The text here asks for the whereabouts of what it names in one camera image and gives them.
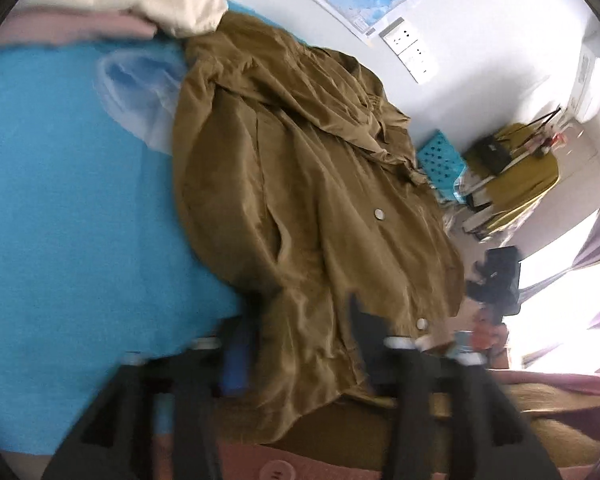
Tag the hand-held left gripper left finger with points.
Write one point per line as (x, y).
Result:
(235, 360)

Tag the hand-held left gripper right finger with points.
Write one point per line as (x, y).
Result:
(367, 345)

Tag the brown jacket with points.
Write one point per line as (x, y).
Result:
(300, 195)

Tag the yellow covered clothes rack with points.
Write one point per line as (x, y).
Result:
(525, 185)

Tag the person's right hand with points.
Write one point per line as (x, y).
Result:
(487, 332)

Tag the white plastic bags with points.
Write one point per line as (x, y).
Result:
(460, 200)

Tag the black handbag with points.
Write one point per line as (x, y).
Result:
(490, 155)

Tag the turquoise plastic basket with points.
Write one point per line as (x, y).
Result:
(440, 162)

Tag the white air conditioner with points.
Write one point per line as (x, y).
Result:
(592, 75)

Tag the blue floral bedsheet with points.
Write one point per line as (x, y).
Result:
(60, 210)

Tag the pink garment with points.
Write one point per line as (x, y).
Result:
(65, 27)

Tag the white wall switch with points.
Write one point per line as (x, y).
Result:
(425, 72)

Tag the white wall socket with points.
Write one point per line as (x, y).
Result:
(411, 52)
(396, 31)

